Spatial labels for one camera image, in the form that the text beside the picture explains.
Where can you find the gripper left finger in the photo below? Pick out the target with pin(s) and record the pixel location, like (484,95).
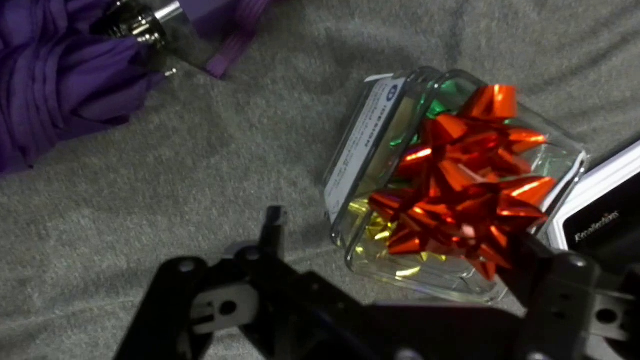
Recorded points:
(270,280)

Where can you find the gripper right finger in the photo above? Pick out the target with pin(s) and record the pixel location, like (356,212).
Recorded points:
(565,295)

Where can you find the clear plastic tray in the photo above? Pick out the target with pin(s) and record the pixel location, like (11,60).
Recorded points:
(450,200)

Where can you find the black and white box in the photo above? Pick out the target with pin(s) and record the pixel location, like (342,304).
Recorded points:
(605,210)

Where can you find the gold foil gift bow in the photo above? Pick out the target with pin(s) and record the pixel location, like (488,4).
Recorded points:
(385,235)

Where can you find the red foil gift bow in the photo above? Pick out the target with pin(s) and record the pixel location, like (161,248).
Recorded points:
(462,182)

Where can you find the green foil gift bow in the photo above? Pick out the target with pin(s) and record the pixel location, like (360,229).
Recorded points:
(440,102)

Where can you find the purple folded umbrella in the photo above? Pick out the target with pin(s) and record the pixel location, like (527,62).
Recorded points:
(75,65)

